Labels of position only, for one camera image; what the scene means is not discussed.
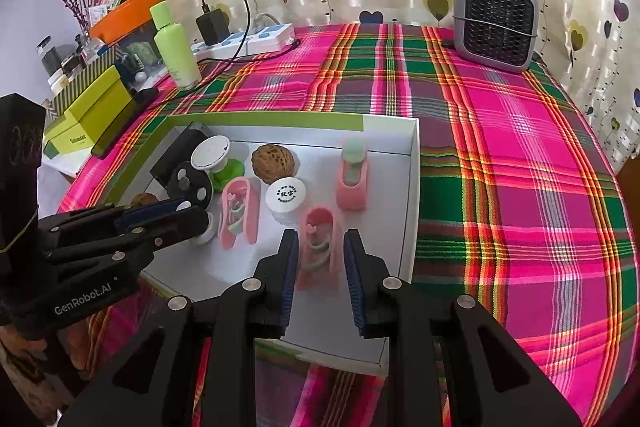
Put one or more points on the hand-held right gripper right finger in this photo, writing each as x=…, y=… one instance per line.
x=356, y=287

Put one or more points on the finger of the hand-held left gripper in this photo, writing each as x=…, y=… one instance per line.
x=150, y=213
x=185, y=222

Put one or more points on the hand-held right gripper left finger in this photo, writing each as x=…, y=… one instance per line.
x=289, y=277

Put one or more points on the brown walnut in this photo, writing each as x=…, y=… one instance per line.
x=270, y=162
x=143, y=199

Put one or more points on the black oval key fob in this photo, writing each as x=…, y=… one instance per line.
x=187, y=182

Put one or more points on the black rectangular case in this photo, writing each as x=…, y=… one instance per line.
x=172, y=157

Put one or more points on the white and green cardboard box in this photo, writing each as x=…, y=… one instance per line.
x=380, y=217

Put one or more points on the white disc with green base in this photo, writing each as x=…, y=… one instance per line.
x=210, y=152

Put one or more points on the small white jar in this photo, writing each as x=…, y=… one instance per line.
x=286, y=199

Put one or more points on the pink clip with green button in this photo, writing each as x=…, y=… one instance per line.
x=352, y=192

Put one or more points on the person's left hand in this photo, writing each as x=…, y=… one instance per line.
x=25, y=349

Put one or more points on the black smartphone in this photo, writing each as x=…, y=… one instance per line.
x=125, y=122

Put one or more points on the white side table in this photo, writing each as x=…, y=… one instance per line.
x=50, y=179

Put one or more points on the lime green shoebox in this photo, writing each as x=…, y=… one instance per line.
x=90, y=112

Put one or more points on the chevron patterned box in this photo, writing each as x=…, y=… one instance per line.
x=95, y=69

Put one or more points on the light green bottle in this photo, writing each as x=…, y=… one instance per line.
x=175, y=52

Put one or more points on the dark glass jar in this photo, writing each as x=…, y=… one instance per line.
x=47, y=57

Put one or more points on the black charger adapter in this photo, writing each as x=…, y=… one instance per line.
x=212, y=27

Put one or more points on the clear bin with orange lid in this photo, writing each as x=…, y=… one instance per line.
x=130, y=9

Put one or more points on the white power strip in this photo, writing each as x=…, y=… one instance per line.
x=270, y=34

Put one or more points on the colourful paper packets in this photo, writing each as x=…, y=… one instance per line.
x=105, y=4

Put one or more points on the grey fan heater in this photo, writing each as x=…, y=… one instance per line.
x=495, y=22

